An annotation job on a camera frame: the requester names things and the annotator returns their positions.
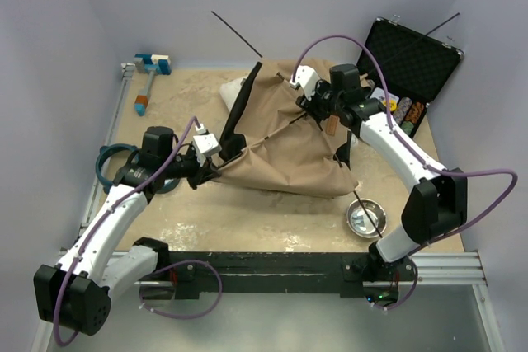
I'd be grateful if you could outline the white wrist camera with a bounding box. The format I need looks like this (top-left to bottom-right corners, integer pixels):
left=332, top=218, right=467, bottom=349
left=289, top=65, right=319, bottom=92
left=192, top=134, right=221, bottom=158

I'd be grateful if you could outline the white pillow cushion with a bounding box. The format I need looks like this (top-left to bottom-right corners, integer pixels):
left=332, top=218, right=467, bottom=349
left=219, top=76, right=247, bottom=111

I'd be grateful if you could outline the tan black pet tent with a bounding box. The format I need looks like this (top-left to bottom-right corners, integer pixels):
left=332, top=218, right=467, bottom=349
left=216, top=59, right=358, bottom=198

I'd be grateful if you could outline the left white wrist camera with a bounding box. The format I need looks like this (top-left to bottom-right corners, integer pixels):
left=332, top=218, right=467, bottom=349
left=192, top=134, right=221, bottom=158

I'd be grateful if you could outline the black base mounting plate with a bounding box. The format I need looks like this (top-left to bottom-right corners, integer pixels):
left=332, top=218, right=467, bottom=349
left=142, top=251, right=416, bottom=299

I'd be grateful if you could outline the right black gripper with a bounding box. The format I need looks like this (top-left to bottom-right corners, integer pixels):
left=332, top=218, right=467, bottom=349
left=298, top=77, right=345, bottom=123

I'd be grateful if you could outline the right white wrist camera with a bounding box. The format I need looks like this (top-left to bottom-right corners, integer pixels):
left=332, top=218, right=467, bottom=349
left=289, top=65, right=319, bottom=92

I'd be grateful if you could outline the yellow dealer button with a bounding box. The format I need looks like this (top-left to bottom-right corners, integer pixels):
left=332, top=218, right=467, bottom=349
left=381, top=97, right=398, bottom=112

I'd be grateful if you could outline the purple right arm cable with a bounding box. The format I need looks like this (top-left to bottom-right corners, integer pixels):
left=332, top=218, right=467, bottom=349
left=292, top=33, right=519, bottom=311

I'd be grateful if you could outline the black poker chip case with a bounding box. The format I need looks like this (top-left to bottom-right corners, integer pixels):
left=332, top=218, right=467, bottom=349
left=365, top=17, right=464, bottom=138

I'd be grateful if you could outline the teal pet bowl holder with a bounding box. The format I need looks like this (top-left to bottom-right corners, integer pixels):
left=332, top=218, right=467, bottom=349
left=95, top=143, right=182, bottom=195

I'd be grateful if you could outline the white card deck box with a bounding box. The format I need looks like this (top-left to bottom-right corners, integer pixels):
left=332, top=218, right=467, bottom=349
left=370, top=87, right=399, bottom=107

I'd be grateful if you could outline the steel pet bowl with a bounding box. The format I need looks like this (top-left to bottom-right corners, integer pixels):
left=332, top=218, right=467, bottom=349
left=346, top=199, right=387, bottom=239

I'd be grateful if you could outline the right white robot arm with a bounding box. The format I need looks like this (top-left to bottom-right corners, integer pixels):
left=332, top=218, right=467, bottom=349
left=290, top=64, right=468, bottom=280

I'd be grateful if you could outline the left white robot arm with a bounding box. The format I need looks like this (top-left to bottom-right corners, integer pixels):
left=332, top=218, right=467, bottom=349
left=34, top=120, right=221, bottom=346

